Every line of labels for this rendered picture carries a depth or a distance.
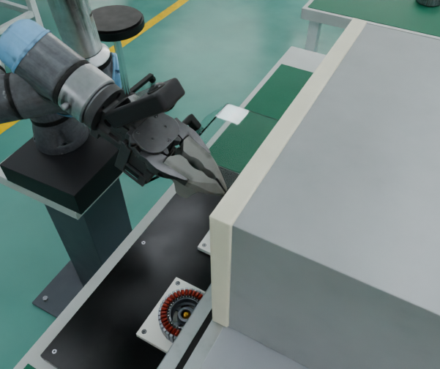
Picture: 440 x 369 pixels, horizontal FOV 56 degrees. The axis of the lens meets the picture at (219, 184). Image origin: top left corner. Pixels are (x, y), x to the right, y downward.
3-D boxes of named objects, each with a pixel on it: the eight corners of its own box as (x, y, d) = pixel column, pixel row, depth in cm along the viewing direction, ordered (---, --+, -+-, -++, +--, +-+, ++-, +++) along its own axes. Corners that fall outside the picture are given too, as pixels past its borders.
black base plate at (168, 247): (42, 359, 84) (39, 355, 83) (203, 165, 123) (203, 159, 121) (252, 499, 69) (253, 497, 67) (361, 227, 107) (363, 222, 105)
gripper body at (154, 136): (173, 159, 65) (112, 112, 65) (191, 127, 58) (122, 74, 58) (145, 191, 60) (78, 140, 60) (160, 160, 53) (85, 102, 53)
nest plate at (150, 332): (136, 336, 85) (135, 333, 84) (176, 279, 94) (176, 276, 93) (199, 373, 80) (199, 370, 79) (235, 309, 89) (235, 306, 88)
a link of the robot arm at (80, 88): (97, 54, 58) (56, 83, 53) (124, 75, 58) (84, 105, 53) (91, 89, 64) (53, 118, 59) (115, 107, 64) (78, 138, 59)
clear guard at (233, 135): (144, 183, 82) (140, 161, 78) (206, 117, 97) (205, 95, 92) (299, 250, 72) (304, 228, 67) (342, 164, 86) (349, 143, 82)
